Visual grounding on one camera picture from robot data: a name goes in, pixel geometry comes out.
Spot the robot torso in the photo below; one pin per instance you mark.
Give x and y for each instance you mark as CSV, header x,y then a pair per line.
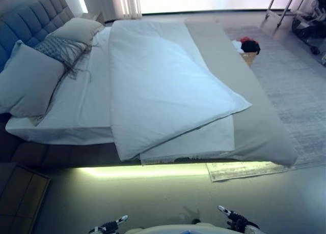
x,y
175,229

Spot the white bed sheet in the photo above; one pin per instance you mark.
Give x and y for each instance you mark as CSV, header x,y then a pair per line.
x,y
86,104

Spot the white garment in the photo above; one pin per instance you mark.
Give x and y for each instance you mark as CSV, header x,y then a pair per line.
x,y
237,45

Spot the cardboard box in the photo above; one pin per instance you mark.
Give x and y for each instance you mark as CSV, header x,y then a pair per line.
x,y
249,58

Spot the macrame fringed cushion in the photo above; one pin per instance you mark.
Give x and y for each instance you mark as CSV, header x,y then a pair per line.
x,y
59,47

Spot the red garment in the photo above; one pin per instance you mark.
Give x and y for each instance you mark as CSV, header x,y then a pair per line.
x,y
245,39

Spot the white duvet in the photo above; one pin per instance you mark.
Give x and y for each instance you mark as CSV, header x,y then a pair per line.
x,y
158,86

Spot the black garment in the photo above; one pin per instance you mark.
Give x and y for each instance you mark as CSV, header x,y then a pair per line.
x,y
252,46

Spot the pale patterned rug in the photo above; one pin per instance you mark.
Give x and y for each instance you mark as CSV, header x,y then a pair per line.
x,y
293,91

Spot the sheer curtain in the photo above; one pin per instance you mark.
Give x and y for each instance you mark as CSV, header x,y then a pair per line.
x,y
127,2

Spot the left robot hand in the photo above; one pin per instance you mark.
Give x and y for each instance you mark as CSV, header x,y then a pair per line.
x,y
113,225

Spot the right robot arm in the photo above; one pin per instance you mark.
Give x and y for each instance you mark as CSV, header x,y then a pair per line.
x,y
253,229

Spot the wooden nightstand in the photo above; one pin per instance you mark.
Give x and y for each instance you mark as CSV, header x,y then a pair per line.
x,y
98,17
20,198

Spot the beige bed blanket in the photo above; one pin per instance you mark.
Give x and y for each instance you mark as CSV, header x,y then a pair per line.
x,y
257,132

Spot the tufted upholstered headboard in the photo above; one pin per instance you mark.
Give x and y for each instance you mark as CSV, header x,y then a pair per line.
x,y
28,17

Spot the large grey-beige pillow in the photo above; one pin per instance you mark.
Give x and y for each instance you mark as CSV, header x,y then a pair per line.
x,y
76,29
28,81

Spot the black wheeled equipment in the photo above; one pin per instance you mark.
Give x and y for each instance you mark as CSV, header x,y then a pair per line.
x,y
308,20

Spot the metal stand frame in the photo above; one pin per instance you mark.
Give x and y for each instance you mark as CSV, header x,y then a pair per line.
x,y
284,7

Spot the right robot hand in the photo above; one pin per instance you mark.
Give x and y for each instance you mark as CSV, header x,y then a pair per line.
x,y
237,220

